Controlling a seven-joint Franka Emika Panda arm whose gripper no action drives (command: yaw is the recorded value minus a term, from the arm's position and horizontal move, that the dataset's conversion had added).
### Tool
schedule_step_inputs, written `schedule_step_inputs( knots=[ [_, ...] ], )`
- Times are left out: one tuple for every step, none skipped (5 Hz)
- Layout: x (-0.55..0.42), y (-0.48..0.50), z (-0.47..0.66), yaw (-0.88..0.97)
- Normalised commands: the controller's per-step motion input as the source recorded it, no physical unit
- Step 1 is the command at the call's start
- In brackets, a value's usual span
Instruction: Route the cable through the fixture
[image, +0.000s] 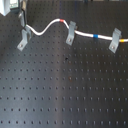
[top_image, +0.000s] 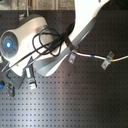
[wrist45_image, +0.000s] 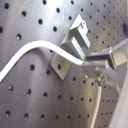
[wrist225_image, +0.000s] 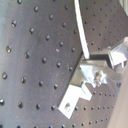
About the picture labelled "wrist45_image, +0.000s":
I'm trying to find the thin white wire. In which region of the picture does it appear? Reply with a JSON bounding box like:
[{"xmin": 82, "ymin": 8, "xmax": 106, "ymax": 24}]
[{"xmin": 89, "ymin": 83, "xmax": 103, "ymax": 128}]

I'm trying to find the blue object at edge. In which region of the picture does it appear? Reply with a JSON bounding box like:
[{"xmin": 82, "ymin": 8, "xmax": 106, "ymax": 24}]
[{"xmin": 123, "ymin": 22, "xmax": 128, "ymax": 33}]

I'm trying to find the grey metal cable clip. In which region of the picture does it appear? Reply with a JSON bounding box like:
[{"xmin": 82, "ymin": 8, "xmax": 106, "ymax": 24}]
[{"xmin": 50, "ymin": 15, "xmax": 90, "ymax": 79}]

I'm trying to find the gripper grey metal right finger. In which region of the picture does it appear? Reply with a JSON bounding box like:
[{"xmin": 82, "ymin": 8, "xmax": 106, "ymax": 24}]
[{"xmin": 86, "ymin": 48, "xmax": 115, "ymax": 65}]

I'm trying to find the perforated metal breadboard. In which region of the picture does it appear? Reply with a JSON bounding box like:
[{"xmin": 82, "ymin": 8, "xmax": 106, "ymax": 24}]
[{"xmin": 0, "ymin": 0, "xmax": 128, "ymax": 128}]

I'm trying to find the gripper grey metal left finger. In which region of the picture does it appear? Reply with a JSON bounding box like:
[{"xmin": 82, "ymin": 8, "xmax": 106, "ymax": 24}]
[{"xmin": 83, "ymin": 64, "xmax": 124, "ymax": 84}]

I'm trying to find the metal connector nut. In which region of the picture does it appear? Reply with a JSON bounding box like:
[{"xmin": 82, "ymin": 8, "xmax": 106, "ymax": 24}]
[{"xmin": 95, "ymin": 74, "xmax": 105, "ymax": 86}]

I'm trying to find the white cable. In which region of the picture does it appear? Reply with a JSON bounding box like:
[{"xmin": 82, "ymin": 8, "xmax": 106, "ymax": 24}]
[{"xmin": 0, "ymin": 40, "xmax": 86, "ymax": 83}]

